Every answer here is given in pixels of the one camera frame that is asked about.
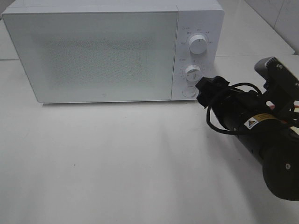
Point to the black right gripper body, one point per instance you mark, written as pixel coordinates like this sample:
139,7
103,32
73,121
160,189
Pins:
224,98

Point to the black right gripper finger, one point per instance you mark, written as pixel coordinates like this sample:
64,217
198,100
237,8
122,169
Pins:
207,91
220,83

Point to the white round door button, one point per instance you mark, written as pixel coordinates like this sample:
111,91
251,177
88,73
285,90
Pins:
190,92

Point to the white microwave door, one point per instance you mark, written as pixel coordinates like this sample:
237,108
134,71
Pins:
73,58

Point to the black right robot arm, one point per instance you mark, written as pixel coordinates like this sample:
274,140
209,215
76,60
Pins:
271,141

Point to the white lower timer knob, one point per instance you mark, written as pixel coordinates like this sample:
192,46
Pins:
193,73

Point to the white microwave oven body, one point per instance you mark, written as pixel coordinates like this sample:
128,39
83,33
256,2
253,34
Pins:
193,17

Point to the white upper power knob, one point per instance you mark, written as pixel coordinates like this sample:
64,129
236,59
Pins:
197,44

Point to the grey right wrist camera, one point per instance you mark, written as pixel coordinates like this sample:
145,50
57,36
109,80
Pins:
282,87

